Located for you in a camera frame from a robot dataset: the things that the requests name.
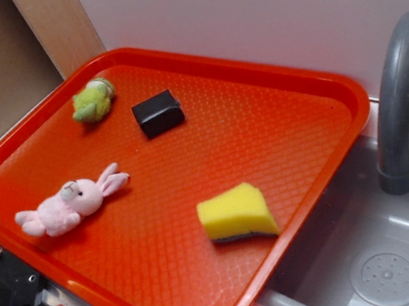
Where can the black box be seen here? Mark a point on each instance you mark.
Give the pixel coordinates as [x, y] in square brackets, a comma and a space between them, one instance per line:
[158, 114]

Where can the orange plastic tray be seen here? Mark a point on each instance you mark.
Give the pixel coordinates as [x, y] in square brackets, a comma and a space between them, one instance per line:
[285, 131]

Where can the yellow sponge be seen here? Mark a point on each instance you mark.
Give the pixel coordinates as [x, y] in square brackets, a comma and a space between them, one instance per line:
[238, 212]

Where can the green plush toy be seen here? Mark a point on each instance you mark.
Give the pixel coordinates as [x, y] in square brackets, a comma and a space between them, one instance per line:
[93, 103]

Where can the pink plush bunny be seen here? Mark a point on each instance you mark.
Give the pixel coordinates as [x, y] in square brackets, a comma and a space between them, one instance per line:
[75, 201]

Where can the grey toy sink basin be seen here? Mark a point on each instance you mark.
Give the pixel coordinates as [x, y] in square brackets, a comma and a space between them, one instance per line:
[353, 250]

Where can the wooden board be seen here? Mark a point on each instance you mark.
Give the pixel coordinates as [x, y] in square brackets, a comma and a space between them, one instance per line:
[64, 31]

